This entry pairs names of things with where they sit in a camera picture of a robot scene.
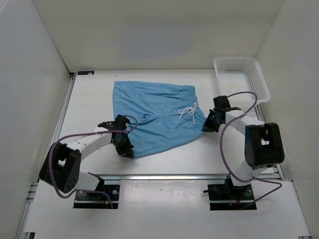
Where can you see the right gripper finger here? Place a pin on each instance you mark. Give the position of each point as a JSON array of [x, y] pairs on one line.
[[209, 122], [213, 127]]

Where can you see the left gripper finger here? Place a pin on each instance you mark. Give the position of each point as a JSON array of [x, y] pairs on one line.
[[129, 149], [121, 151]]

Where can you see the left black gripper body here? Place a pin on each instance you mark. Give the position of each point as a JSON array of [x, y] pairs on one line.
[[122, 141]]

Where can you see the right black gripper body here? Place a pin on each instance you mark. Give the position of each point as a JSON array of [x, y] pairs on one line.
[[216, 120]]

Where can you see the light blue shorts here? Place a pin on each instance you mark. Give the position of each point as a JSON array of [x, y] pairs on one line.
[[166, 115]]

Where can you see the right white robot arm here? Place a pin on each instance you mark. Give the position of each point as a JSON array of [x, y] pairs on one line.
[[247, 171]]

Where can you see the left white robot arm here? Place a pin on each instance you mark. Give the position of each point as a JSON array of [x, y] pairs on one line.
[[61, 168]]

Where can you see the white plastic mesh basket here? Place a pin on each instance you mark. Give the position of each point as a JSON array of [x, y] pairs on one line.
[[238, 74]]

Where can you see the blue label sticker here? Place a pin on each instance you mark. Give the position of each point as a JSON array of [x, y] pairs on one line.
[[85, 72]]

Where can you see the aluminium front rail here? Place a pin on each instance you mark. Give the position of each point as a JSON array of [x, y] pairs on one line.
[[163, 177]]

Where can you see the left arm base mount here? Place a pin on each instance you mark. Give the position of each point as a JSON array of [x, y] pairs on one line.
[[107, 200]]

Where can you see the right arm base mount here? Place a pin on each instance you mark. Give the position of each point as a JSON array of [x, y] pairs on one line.
[[230, 198]]

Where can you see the aluminium left rail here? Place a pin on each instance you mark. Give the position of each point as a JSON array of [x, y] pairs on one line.
[[62, 113]]

